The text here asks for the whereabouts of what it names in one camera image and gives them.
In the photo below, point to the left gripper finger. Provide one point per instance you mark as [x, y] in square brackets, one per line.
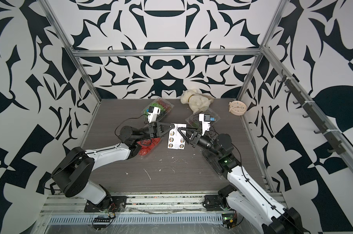
[164, 130]
[169, 125]

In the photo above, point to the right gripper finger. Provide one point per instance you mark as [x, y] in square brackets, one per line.
[195, 130]
[186, 134]

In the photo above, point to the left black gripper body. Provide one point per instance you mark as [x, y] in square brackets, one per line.
[154, 129]

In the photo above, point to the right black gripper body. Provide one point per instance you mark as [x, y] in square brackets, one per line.
[201, 140]

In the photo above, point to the white sticker sheet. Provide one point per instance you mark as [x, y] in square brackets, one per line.
[175, 139]

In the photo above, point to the strawberry clamshell box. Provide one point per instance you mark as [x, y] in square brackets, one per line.
[148, 145]

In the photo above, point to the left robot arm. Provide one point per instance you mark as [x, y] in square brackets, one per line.
[72, 175]

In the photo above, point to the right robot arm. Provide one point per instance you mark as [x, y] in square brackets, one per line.
[244, 194]

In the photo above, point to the purple grape clamshell box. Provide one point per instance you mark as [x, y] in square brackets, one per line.
[193, 120]

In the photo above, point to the green and red grape box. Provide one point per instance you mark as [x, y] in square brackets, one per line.
[161, 103]

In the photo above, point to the avocado clamshell box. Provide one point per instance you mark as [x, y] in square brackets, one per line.
[213, 161]

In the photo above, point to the cream plush toy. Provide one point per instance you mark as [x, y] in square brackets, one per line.
[197, 102]

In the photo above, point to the right circuit board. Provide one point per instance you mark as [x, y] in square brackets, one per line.
[229, 220]

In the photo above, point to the circuit board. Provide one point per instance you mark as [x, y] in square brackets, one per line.
[101, 222]
[229, 220]

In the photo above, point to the left circuit board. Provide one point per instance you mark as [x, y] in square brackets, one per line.
[101, 222]

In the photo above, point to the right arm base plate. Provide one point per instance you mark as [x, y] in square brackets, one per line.
[216, 203]

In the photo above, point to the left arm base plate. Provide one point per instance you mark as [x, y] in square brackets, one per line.
[114, 204]

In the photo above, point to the aluminium frame rail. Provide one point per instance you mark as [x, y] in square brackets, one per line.
[137, 203]

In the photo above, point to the black wall hook rail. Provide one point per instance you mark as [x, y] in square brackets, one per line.
[314, 113]

